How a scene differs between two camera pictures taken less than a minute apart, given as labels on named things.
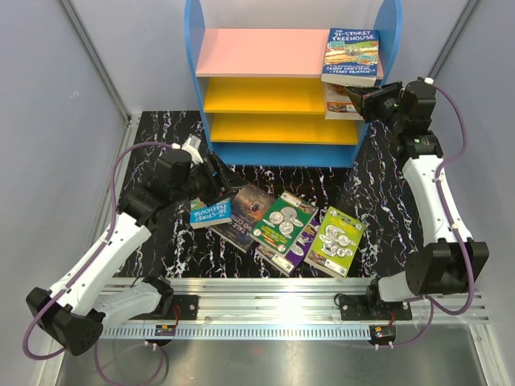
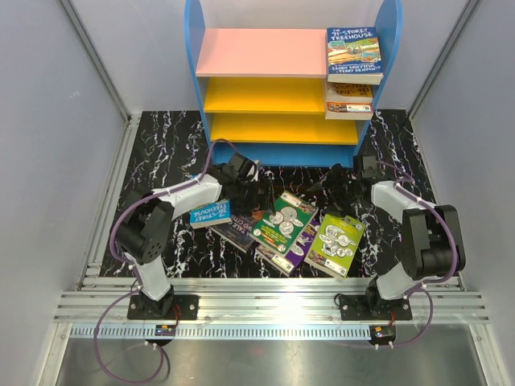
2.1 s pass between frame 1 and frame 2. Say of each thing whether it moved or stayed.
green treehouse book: stayed
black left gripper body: moved
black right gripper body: moved
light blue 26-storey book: stayed
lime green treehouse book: stayed
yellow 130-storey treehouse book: stayed
